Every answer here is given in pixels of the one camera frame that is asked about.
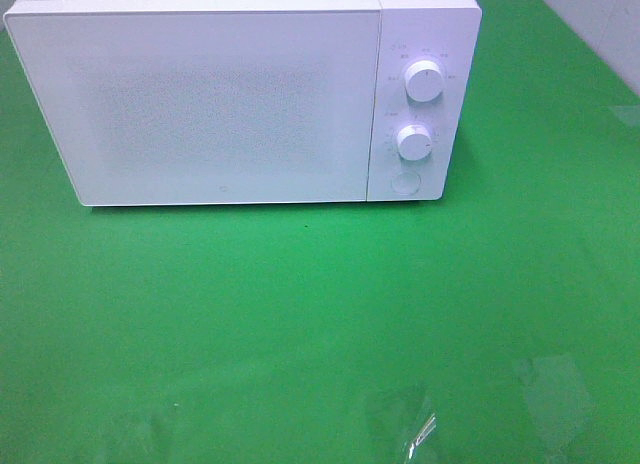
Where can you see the round microwave door button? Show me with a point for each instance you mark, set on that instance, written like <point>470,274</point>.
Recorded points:
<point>406,183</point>

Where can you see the white microwave oven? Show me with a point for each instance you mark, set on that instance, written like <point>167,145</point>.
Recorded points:
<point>444,31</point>

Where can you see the clear tape patch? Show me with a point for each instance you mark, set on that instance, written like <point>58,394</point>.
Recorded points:
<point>401,424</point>
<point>556,398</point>

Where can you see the white microwave door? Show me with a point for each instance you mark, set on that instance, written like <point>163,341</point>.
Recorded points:
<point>206,108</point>

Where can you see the white microwave knob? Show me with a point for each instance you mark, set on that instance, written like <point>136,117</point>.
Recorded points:
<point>414,143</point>
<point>424,80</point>

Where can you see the clear tape patch far right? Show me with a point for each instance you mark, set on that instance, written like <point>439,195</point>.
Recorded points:
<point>556,398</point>

